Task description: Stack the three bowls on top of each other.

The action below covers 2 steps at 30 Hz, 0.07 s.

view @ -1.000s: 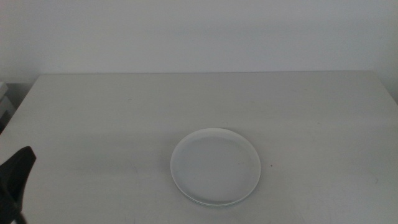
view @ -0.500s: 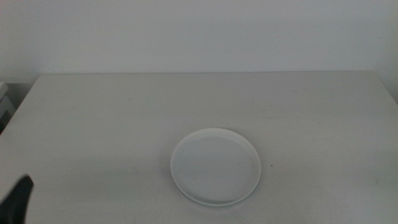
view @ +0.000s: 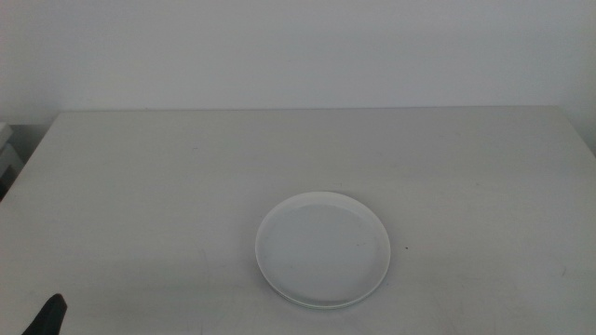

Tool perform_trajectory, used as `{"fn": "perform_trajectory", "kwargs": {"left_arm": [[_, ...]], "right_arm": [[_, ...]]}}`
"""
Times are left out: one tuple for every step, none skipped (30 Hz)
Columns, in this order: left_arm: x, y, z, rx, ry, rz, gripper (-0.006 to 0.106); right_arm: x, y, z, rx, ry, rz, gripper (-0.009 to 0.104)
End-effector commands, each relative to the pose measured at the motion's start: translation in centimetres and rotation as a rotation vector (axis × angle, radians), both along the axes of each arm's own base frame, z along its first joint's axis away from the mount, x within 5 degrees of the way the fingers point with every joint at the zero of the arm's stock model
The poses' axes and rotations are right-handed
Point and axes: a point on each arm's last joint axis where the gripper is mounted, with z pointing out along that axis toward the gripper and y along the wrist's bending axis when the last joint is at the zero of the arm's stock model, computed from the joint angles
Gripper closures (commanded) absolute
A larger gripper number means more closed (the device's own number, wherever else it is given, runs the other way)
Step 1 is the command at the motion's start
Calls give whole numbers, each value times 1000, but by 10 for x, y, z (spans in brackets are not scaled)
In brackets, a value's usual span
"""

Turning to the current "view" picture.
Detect pale green shallow bowl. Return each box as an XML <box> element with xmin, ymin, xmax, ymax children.
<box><xmin>267</xmin><ymin>281</ymin><xmax>381</xmax><ymax>311</ymax></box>

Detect white shallow bowl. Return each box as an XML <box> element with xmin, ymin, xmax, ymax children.
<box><xmin>254</xmin><ymin>191</ymin><xmax>391</xmax><ymax>307</ymax></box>

